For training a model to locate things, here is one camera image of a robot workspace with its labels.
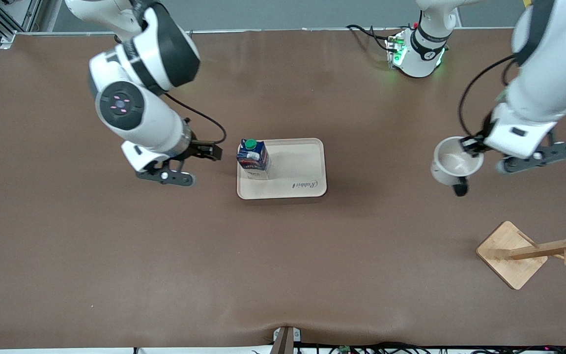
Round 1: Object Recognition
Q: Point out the black arm base cable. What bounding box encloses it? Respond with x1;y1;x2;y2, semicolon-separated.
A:
346;24;393;51

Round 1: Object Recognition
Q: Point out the beige rabbit print tray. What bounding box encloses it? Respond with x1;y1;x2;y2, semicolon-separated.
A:
237;138;328;200

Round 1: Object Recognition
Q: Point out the white smiley cup black handle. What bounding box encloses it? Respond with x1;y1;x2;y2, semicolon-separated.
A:
430;136;485;197

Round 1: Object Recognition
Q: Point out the grey table clamp bracket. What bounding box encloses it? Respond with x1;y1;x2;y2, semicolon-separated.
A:
271;326;302;354

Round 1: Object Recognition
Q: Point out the wooden cup rack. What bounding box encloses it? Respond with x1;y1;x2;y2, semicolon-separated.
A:
476;217;566;291

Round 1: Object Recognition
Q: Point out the brown table cover mat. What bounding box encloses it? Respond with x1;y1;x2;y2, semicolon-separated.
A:
0;29;566;351

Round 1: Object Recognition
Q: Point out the blue milk carton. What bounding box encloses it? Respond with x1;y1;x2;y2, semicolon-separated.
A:
236;139;270;180

